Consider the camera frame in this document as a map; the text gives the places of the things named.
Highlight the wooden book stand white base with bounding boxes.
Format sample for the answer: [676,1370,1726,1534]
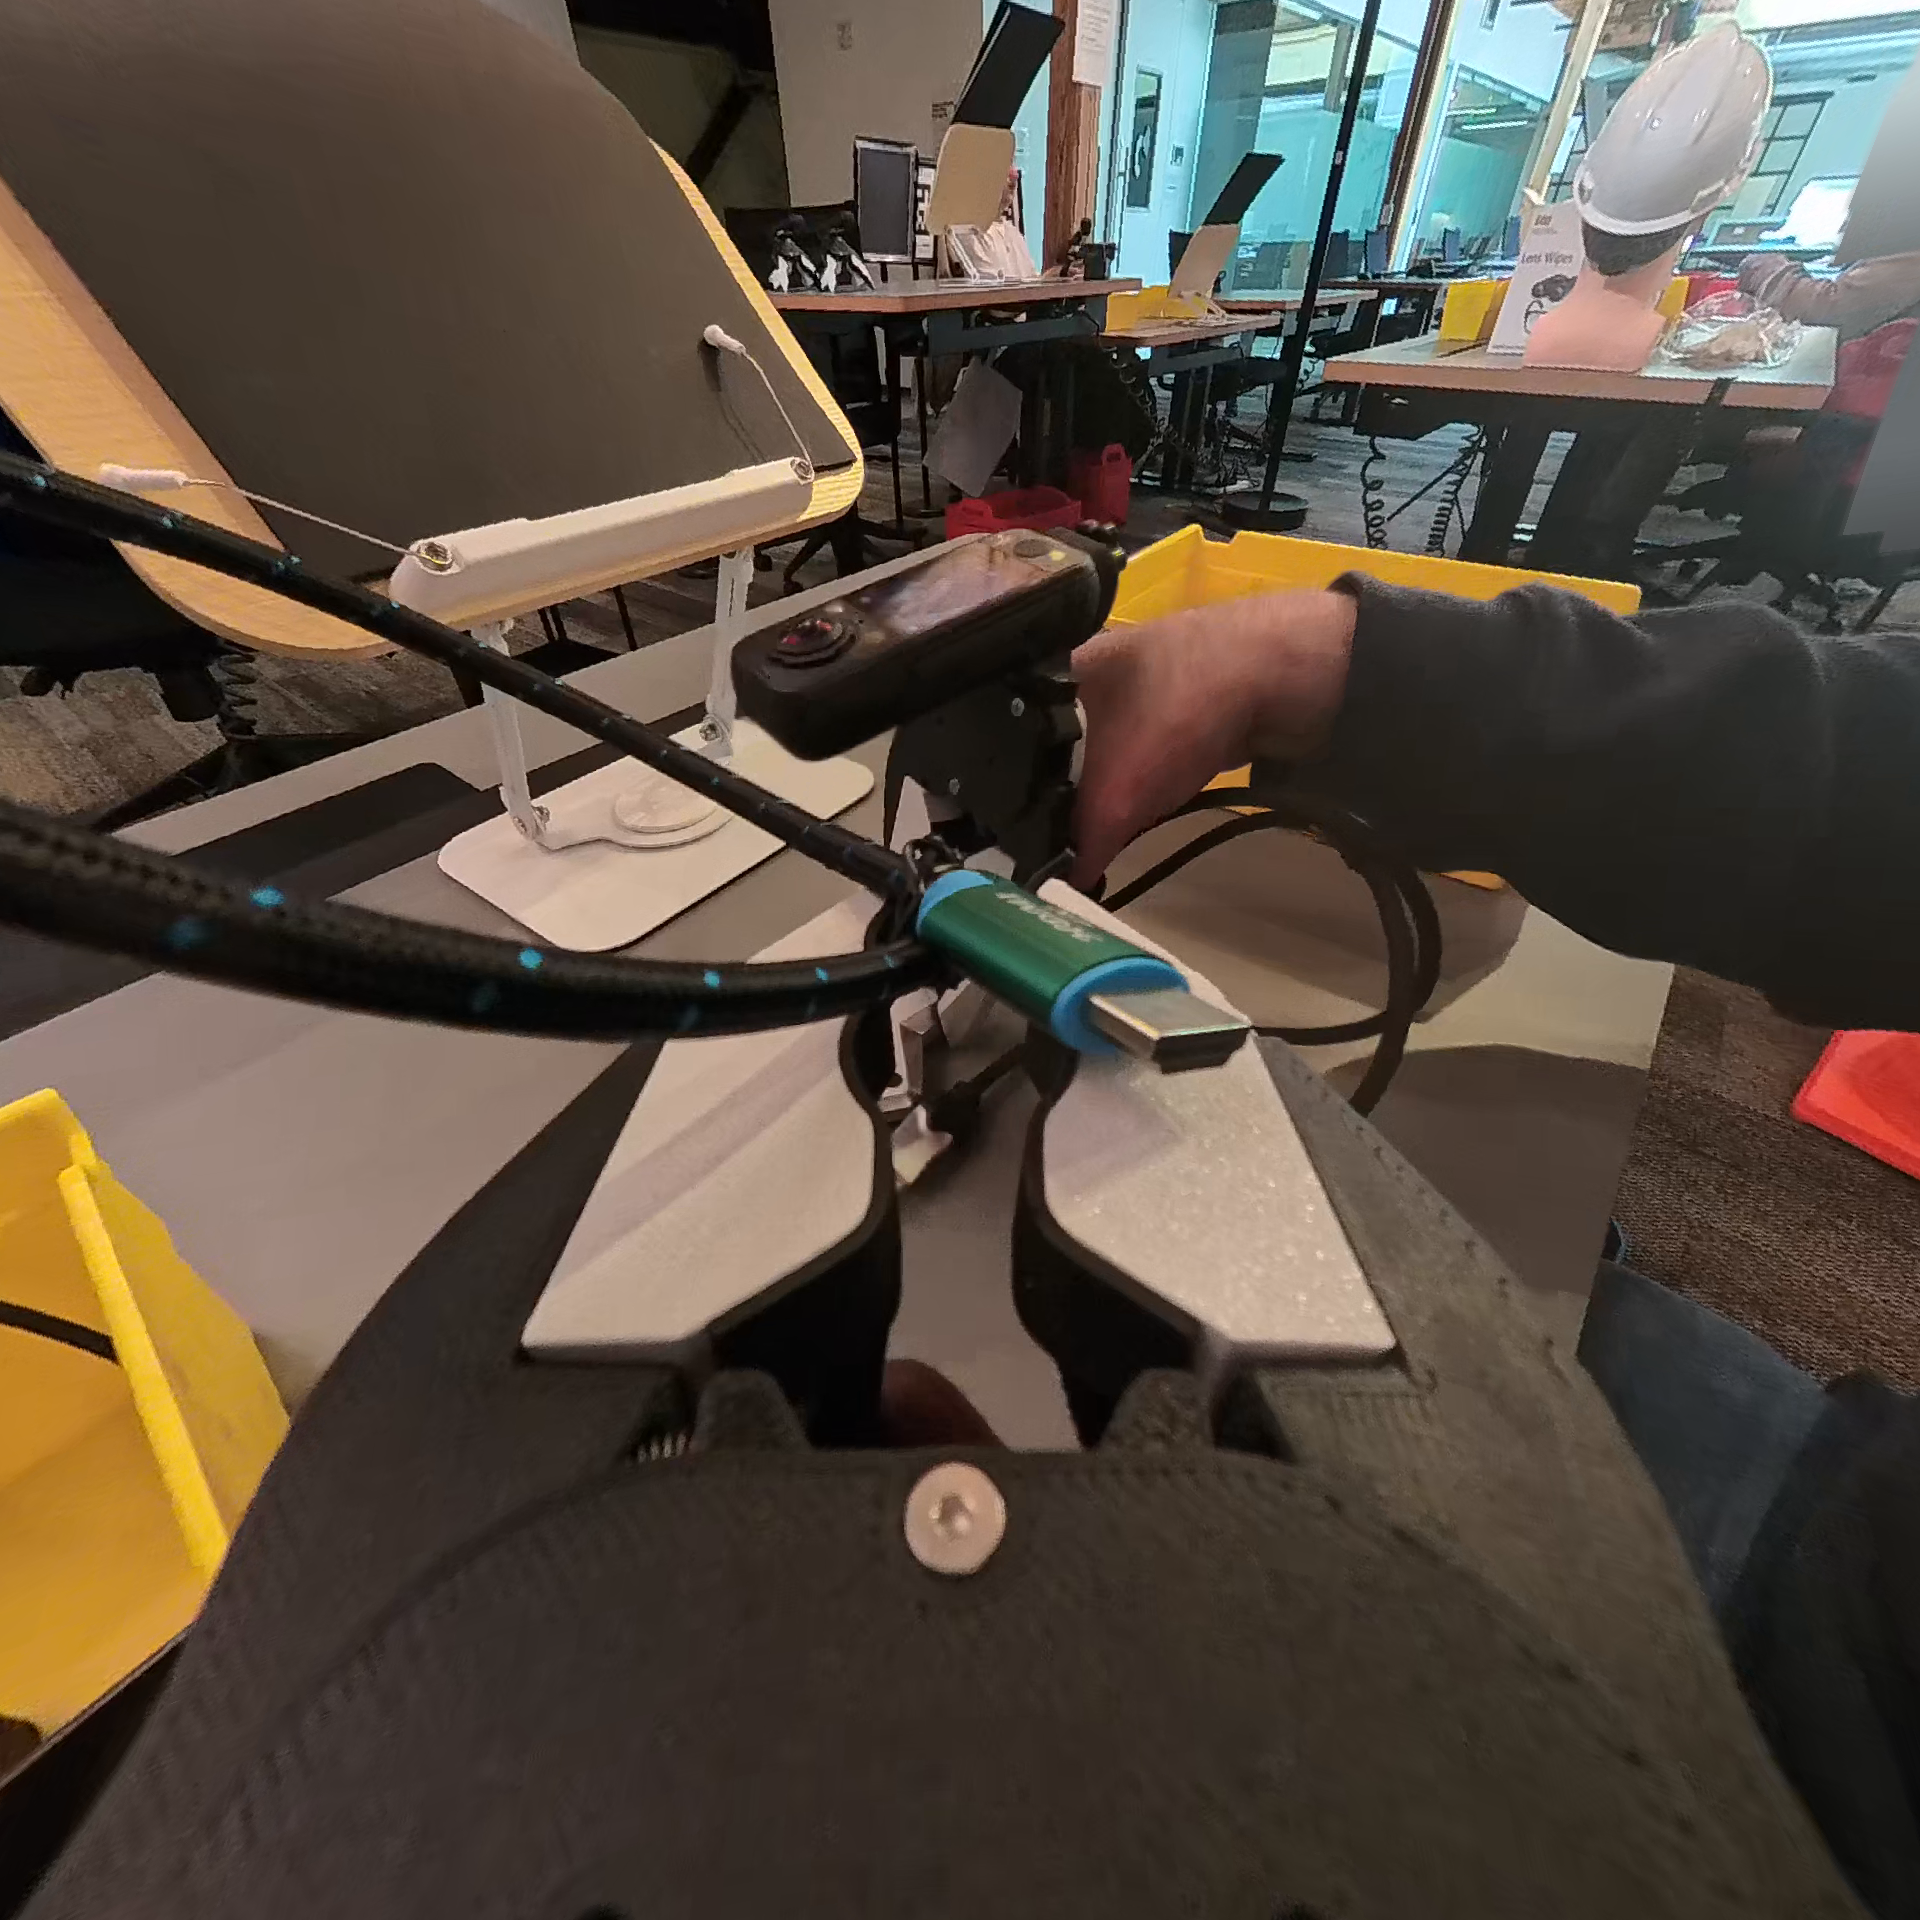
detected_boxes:
[0,0,871,952]

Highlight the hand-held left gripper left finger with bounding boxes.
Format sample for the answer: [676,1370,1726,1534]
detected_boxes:
[521,903,919,1445]

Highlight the person's right forearm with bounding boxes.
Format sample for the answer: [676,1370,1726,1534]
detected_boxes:
[1304,579,1920,1041]

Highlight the yellow plastic bin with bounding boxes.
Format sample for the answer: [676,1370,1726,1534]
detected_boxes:
[1109,527,1643,889]
[0,1090,294,1742]

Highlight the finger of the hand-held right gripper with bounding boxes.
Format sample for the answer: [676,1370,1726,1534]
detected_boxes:
[887,993,967,1192]

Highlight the white helmet on mannequin head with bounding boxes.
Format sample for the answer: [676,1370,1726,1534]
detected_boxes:
[1522,22,1775,376]

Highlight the wood-top background desk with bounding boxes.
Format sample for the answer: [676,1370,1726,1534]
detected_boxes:
[766,273,1143,510]
[1320,325,1839,575]

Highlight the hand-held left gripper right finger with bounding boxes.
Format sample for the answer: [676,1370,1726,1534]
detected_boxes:
[1017,879,1401,1445]

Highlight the clear plastic bag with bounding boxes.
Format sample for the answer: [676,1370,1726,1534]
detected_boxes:
[1658,291,1803,371]

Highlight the black computer monitor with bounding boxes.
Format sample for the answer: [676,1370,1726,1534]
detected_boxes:
[852,135,919,273]

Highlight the background board stand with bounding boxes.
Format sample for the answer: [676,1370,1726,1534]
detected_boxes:
[927,0,1066,226]

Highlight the braided HDMI cable green plugs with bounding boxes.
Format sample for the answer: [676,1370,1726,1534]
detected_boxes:
[0,448,1255,1078]

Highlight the red floor bin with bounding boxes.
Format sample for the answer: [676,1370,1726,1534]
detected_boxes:
[943,483,1086,539]

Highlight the person's dark hoodie torso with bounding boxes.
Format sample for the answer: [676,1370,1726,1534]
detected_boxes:
[1726,1374,1920,1920]

